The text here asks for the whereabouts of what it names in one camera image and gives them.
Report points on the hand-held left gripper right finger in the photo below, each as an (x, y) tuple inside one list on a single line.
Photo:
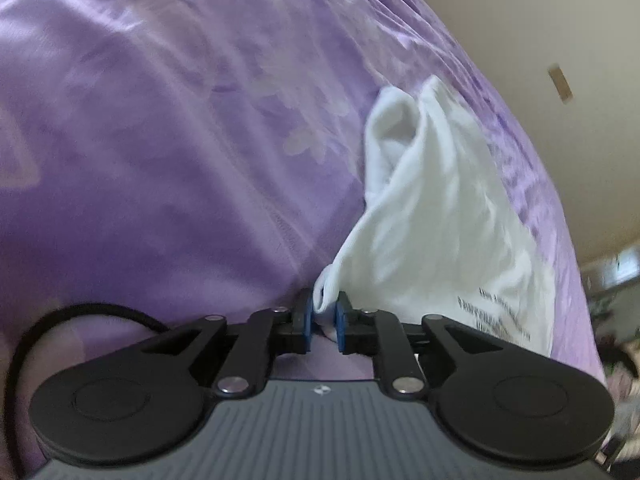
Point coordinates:
[(341, 327)]

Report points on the wall socket strip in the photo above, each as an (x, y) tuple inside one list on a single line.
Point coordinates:
[(560, 84)]

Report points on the white printed sweatshirt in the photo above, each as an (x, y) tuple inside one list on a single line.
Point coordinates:
[(440, 220)]

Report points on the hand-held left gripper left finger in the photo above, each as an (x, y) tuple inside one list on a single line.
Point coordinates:
[(307, 320)]

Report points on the purple bed sheet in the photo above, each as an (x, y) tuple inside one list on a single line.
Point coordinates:
[(150, 135)]

